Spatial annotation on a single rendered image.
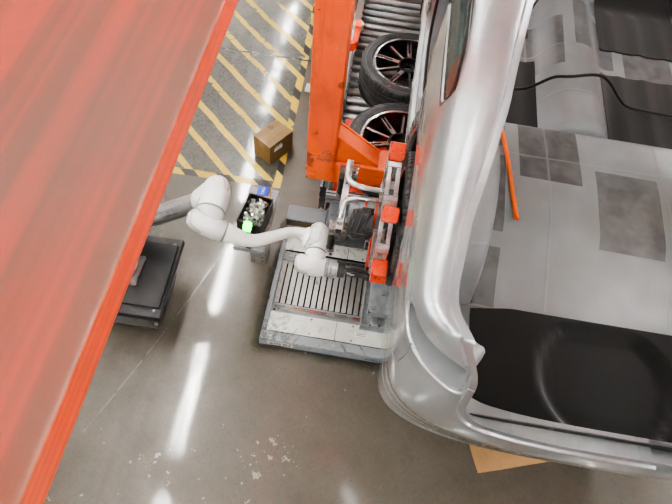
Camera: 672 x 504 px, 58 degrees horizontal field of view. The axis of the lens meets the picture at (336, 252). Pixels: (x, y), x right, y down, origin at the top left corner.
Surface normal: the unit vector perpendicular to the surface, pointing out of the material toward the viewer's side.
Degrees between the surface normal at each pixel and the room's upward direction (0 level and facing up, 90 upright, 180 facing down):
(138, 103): 0
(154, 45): 0
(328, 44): 90
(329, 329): 0
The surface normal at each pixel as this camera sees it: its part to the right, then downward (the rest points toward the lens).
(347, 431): 0.07, -0.54
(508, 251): 0.02, -0.19
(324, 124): -0.14, 0.83
